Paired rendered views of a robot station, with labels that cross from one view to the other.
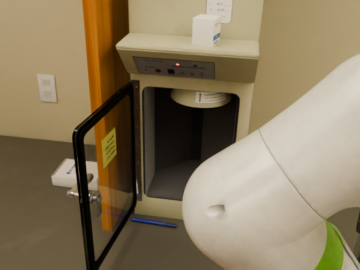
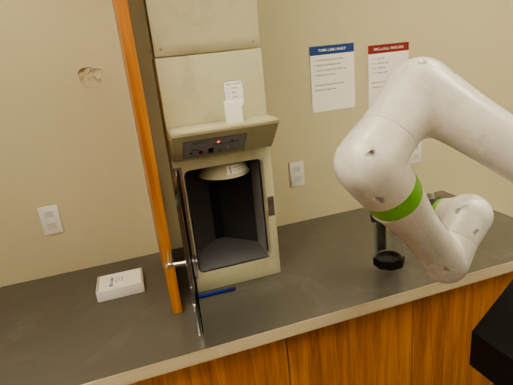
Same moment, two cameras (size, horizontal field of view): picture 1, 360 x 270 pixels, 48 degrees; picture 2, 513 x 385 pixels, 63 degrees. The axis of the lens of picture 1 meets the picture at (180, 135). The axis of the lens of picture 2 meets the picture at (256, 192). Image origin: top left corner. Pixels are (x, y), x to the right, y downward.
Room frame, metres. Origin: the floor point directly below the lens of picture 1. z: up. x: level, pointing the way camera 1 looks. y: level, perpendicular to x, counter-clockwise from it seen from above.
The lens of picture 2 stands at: (-0.24, 0.42, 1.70)
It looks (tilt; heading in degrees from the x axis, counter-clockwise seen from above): 18 degrees down; 336
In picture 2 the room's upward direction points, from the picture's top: 6 degrees counter-clockwise
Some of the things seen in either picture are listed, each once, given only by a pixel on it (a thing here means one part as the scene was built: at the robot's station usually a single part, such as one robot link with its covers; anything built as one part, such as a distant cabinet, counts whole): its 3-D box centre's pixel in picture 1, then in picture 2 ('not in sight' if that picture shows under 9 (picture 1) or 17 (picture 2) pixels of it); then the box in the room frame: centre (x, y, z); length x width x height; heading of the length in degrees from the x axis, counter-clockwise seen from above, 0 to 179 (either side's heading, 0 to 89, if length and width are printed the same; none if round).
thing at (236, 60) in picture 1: (188, 63); (224, 140); (0.93, -0.02, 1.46); 0.32 x 0.11 x 0.10; 82
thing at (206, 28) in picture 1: (206, 30); (233, 111); (0.93, -0.05, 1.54); 0.05 x 0.05 x 0.06; 68
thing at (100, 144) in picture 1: (111, 175); (187, 247); (0.85, 0.17, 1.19); 0.30 x 0.01 x 0.40; 165
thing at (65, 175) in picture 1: (80, 173); (120, 284); (1.20, 0.35, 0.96); 0.16 x 0.12 x 0.04; 81
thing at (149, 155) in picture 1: (193, 129); (221, 205); (1.11, -0.04, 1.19); 0.26 x 0.24 x 0.35; 82
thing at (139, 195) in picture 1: (135, 145); (186, 227); (1.00, 0.12, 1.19); 0.03 x 0.02 x 0.39; 82
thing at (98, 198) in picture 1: (97, 204); (194, 266); (0.74, 0.18, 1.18); 0.02 x 0.02 x 0.06; 75
